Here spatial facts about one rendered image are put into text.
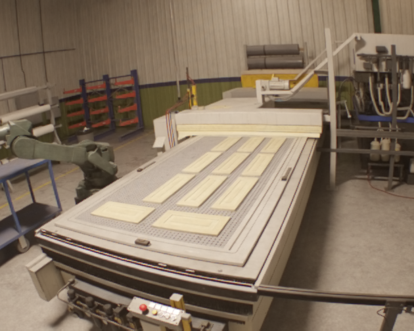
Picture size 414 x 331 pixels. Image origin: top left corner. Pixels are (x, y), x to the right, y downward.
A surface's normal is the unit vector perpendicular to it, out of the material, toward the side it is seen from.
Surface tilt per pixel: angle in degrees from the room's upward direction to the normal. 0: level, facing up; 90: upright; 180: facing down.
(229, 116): 90
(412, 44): 90
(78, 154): 90
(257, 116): 90
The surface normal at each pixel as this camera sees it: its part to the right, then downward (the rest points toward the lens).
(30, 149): 0.63, 0.18
